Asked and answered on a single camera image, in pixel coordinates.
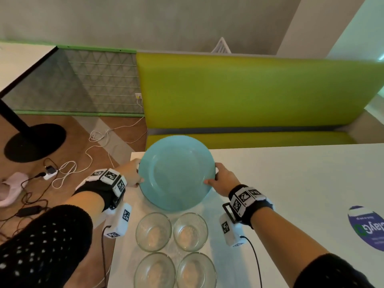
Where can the person's right hand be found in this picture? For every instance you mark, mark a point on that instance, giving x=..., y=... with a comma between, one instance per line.
x=225, y=182

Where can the person's left hand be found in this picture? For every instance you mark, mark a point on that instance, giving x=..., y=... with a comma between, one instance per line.
x=130, y=173

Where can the person's left forearm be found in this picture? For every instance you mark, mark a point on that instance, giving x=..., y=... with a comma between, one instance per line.
x=81, y=200

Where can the person's right forearm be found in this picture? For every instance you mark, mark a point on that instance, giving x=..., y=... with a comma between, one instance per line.
x=279, y=233

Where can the green upholstered bench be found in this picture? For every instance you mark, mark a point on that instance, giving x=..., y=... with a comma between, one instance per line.
x=240, y=92

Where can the black round object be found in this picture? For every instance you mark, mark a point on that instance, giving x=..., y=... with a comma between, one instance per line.
x=33, y=143

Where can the black power brick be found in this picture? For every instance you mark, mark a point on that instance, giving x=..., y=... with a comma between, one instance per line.
x=29, y=210

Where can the pink slipper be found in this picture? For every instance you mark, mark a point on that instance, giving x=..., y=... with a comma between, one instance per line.
x=12, y=188

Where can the black table pole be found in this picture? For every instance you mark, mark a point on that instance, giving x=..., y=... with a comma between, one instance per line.
x=13, y=118

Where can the small white sign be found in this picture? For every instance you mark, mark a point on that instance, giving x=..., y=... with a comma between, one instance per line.
x=221, y=47

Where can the round purple sticker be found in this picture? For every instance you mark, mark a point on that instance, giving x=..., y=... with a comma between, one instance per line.
x=369, y=230

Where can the white table with black edge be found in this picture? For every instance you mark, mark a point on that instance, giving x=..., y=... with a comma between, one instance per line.
x=18, y=59

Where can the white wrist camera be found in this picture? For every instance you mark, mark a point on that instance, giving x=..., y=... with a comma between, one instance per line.
x=232, y=233
x=120, y=221

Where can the white wall socket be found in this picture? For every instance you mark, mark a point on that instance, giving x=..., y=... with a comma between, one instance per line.
x=138, y=95

